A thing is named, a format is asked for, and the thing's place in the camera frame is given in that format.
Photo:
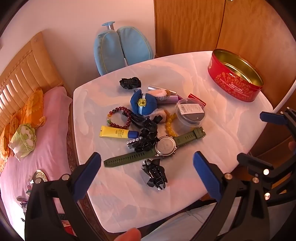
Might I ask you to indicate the black toothed hair clip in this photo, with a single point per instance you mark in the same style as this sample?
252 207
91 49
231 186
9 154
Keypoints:
129 83

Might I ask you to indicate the white curved pipe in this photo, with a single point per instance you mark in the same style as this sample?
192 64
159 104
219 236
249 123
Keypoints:
285 98

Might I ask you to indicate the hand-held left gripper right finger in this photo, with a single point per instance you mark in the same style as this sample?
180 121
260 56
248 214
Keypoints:
208 176

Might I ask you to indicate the wooden wardrobe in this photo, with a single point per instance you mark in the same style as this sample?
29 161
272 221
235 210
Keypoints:
196 27

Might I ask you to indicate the black bow hair clip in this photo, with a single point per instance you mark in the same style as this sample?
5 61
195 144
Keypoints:
145 139

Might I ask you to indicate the wooden bed headboard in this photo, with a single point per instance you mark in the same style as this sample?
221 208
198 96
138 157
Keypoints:
27 69

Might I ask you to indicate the green wrist watch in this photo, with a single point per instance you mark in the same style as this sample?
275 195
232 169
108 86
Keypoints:
165 146

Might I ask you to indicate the red round tin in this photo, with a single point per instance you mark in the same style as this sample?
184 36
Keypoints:
231 85

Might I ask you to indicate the yellow cream tube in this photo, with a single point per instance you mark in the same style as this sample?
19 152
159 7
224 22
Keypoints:
115 132

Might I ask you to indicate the red lipstick tube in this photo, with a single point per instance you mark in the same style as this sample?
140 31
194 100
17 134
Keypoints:
196 98

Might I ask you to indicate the person's left hand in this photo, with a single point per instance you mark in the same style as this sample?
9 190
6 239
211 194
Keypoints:
129 234

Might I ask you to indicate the cabbage plush toy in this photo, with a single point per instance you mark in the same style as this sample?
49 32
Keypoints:
23 139

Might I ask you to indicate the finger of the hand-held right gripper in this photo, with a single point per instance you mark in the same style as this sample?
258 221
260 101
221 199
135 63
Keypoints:
272 117
254 162

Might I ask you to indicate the person's right hand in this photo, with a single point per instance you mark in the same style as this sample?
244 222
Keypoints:
292 145

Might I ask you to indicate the blue plush hat with pompoms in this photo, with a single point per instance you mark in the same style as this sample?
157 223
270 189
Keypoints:
142 104

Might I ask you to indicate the black claw hair clip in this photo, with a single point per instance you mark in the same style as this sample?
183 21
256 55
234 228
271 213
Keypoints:
155 175

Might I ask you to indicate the clear round plastic container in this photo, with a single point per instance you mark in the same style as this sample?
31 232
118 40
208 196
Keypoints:
192 115

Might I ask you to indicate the blue chair backrest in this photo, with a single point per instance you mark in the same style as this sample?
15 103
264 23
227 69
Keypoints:
129 46

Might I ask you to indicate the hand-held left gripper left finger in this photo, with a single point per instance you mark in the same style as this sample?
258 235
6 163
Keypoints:
89 176

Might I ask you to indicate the orange pillow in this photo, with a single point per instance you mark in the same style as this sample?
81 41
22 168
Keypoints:
34 106

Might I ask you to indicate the silver lipstick tube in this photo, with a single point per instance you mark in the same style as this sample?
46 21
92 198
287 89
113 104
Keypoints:
154 88

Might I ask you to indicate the pink bed sheet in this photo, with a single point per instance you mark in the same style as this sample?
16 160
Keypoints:
53 129

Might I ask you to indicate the silver oval trinket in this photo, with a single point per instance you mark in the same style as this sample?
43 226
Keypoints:
39 176

